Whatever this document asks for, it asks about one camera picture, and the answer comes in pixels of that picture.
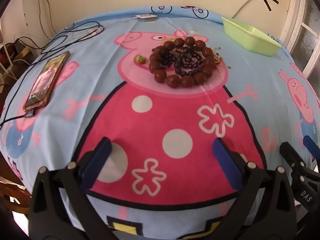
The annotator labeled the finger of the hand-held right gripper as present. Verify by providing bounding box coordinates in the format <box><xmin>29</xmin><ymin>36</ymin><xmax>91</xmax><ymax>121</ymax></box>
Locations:
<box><xmin>303</xmin><ymin>135</ymin><xmax>320</xmax><ymax>157</ymax></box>
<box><xmin>279</xmin><ymin>142</ymin><xmax>320</xmax><ymax>188</ymax></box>

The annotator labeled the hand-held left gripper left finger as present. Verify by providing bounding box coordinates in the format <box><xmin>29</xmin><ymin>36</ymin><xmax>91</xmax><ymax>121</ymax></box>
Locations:
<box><xmin>28</xmin><ymin>137</ymin><xmax>118</xmax><ymax>240</ymax></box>

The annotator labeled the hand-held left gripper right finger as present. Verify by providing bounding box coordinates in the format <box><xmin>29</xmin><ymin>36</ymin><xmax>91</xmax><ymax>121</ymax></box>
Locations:
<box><xmin>207</xmin><ymin>137</ymin><xmax>298</xmax><ymax>240</ymax></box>

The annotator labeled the dark brown bead bracelet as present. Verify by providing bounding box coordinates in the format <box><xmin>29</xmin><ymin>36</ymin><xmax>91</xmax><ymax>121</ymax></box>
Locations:
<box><xmin>172</xmin><ymin>45</ymin><xmax>203</xmax><ymax>77</ymax></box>

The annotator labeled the large brown bead bracelet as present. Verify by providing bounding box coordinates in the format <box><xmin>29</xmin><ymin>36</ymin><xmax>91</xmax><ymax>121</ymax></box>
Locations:
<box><xmin>149</xmin><ymin>36</ymin><xmax>217</xmax><ymax>88</ymax></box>

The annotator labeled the purple bead bracelet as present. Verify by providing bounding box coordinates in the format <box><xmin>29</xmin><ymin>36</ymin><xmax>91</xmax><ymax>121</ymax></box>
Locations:
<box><xmin>158</xmin><ymin>47</ymin><xmax>187</xmax><ymax>68</ymax></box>

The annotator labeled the light green plastic tray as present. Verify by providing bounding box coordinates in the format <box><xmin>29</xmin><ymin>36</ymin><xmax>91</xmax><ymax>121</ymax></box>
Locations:
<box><xmin>222</xmin><ymin>16</ymin><xmax>282</xmax><ymax>57</ymax></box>

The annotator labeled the cartoon pig printed blanket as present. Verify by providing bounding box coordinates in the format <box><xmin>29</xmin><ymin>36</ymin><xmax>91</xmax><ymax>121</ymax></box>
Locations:
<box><xmin>0</xmin><ymin>5</ymin><xmax>320</xmax><ymax>240</ymax></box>

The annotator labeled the brown wooden furniture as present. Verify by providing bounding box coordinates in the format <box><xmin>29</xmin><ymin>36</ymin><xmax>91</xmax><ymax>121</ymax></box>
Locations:
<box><xmin>0</xmin><ymin>175</ymin><xmax>32</xmax><ymax>214</ymax></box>

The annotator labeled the smartphone in orange case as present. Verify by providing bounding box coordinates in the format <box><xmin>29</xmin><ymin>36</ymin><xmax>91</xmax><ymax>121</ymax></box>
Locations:
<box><xmin>23</xmin><ymin>51</ymin><xmax>70</xmax><ymax>113</ymax></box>

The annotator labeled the small white charger device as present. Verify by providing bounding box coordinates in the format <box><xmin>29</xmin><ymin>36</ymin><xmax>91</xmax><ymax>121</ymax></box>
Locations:
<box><xmin>135</xmin><ymin>13</ymin><xmax>158</xmax><ymax>22</ymax></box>

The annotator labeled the black charging cable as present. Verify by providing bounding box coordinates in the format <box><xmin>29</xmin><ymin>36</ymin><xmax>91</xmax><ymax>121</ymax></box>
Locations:
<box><xmin>0</xmin><ymin>22</ymin><xmax>105</xmax><ymax>130</ymax></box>

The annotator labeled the white window frame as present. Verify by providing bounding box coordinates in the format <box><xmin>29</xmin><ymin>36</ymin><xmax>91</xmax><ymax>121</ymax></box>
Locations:
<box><xmin>282</xmin><ymin>0</ymin><xmax>320</xmax><ymax>80</ymax></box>

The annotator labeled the white cable with connectors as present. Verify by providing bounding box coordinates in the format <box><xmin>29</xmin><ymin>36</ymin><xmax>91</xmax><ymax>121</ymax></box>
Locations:
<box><xmin>71</xmin><ymin>17</ymin><xmax>137</xmax><ymax>39</ymax></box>

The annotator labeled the white wall cable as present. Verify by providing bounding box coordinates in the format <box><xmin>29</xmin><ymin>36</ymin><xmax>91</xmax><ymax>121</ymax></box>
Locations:
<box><xmin>231</xmin><ymin>0</ymin><xmax>260</xmax><ymax>18</ymax></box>

